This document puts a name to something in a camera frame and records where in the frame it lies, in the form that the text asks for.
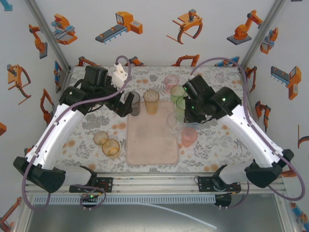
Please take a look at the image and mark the grey transparent plastic cup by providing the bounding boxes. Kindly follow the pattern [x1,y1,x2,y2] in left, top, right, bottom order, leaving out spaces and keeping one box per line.
[124,91,141,116]

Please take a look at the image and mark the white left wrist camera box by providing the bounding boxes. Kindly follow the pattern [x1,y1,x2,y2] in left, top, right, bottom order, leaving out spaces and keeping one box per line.
[112,62,128,89]

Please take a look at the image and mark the salmon plastic cup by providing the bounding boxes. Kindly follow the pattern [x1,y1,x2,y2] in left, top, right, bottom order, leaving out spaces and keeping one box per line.
[181,127,198,148]

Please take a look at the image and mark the pale orange plastic cup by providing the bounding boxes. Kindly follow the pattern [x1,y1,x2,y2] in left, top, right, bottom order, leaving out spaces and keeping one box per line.
[143,89,160,115]

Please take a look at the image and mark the white slotted cable duct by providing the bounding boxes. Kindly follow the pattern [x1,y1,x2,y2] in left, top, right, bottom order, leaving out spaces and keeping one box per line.
[32,195,216,205]

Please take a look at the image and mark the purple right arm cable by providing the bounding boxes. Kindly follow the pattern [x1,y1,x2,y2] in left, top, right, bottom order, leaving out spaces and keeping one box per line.
[190,57,306,210]

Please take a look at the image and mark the green transparent plastic cup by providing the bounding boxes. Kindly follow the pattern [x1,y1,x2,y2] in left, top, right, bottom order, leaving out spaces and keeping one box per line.
[170,85,186,103]
[175,96,186,121]

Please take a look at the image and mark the small black controller board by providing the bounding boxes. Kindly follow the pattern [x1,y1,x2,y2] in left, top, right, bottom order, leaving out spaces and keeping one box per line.
[80,192,100,207]
[213,193,232,210]

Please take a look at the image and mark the aluminium frame post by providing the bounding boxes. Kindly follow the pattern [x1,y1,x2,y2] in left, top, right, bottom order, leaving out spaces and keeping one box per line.
[238,0,288,71]
[24,0,72,72]

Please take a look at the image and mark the aluminium lower frame bar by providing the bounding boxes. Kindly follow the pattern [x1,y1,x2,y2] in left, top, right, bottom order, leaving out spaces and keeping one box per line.
[275,193,299,232]
[14,195,33,232]

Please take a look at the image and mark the clear plastic cup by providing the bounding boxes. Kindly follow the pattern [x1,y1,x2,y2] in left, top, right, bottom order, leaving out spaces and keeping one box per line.
[166,112,185,142]

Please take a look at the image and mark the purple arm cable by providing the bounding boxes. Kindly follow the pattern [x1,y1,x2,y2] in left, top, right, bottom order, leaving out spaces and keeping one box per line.
[21,55,133,211]
[190,57,306,210]

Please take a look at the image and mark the amber transparent plastic cup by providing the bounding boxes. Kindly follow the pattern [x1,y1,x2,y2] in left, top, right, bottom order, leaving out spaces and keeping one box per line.
[93,131,109,146]
[101,139,121,159]

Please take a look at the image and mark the pink transparent plastic cup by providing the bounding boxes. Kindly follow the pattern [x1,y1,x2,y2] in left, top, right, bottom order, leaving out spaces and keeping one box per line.
[164,74,180,94]

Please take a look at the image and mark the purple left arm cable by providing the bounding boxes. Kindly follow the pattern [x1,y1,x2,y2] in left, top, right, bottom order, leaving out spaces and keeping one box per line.
[21,55,133,211]

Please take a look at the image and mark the aluminium frame beam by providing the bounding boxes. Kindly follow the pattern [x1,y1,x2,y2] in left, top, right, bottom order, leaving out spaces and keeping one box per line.
[23,173,287,195]

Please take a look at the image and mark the floral patterned tablecloth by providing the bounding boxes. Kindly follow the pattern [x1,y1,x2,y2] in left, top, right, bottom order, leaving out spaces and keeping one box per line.
[53,65,269,174]

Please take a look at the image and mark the grey metal panel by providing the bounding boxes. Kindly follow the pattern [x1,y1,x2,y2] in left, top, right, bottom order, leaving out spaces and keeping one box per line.
[26,203,284,232]

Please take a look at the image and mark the pink rectangular tray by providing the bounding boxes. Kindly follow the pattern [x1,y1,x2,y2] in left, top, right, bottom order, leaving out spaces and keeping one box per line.
[126,101,181,166]

